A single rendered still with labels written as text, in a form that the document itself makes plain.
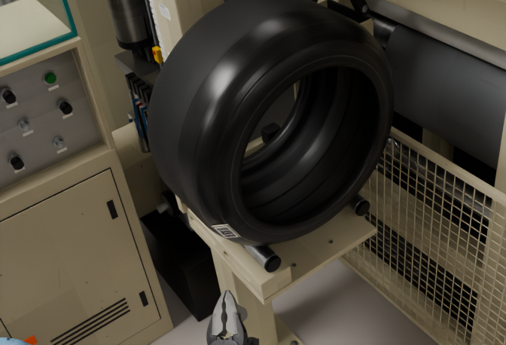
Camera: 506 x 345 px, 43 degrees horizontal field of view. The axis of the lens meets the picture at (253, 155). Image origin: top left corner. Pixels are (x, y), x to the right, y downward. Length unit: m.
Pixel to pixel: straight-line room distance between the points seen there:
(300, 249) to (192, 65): 0.61
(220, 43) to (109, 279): 1.18
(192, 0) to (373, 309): 1.49
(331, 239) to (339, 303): 0.91
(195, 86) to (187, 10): 0.29
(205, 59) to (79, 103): 0.70
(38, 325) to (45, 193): 0.49
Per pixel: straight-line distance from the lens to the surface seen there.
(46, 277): 2.14
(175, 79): 1.33
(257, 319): 2.29
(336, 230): 1.72
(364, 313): 2.55
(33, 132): 1.91
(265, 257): 1.51
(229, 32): 1.30
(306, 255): 1.66
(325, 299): 2.59
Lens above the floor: 2.03
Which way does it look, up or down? 38 degrees down
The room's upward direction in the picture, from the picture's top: 9 degrees counter-clockwise
